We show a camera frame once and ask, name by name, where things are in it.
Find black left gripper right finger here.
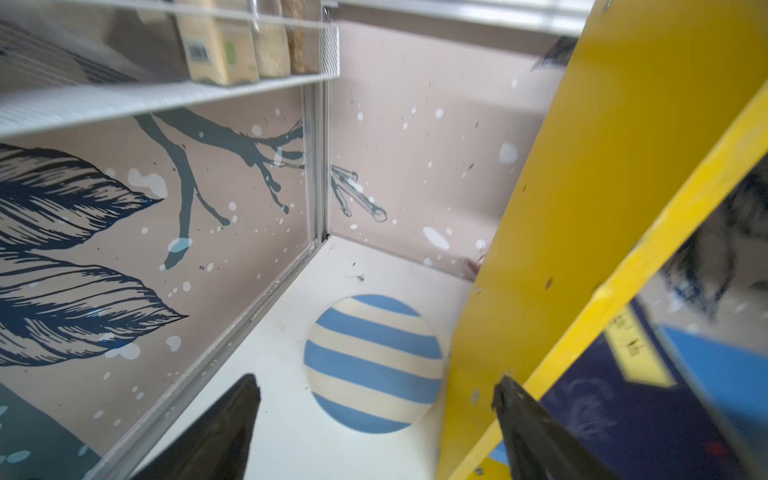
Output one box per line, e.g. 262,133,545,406
492,376,618,480

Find white wire spice rack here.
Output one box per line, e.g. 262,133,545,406
1,1,340,139

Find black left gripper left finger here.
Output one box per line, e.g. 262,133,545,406
134,374,261,480

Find dark blue book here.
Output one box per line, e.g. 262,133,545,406
539,300,767,479

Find beige spice box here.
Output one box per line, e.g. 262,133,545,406
175,0,260,87

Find blue striped round plate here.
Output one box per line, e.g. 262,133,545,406
303,294,444,434

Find yellow wooden shelf unit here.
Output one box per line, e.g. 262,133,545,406
437,1,767,479

